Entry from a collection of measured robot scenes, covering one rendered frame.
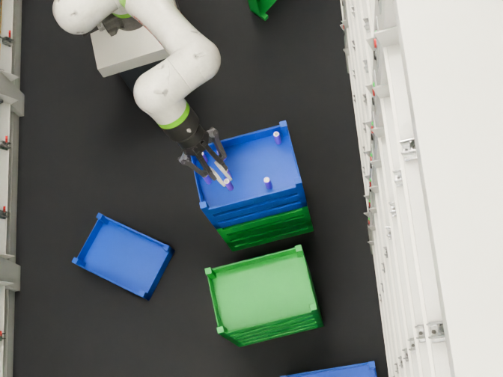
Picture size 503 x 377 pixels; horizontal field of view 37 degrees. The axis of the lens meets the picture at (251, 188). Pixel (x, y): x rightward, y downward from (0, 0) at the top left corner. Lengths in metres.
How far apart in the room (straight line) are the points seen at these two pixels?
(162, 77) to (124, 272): 1.12
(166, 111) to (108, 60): 0.87
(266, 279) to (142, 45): 0.93
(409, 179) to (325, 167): 1.61
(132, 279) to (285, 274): 0.67
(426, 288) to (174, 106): 0.93
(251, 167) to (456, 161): 1.41
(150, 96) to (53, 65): 1.39
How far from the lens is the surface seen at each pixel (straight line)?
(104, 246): 2.79
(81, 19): 2.11
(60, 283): 2.82
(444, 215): 0.84
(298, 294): 2.28
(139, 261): 2.73
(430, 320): 1.07
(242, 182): 2.22
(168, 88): 1.79
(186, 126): 1.86
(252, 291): 2.30
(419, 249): 1.09
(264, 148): 2.24
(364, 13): 1.68
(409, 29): 0.93
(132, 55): 2.63
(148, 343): 2.68
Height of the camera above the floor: 2.56
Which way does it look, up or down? 71 degrees down
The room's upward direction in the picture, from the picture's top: 25 degrees counter-clockwise
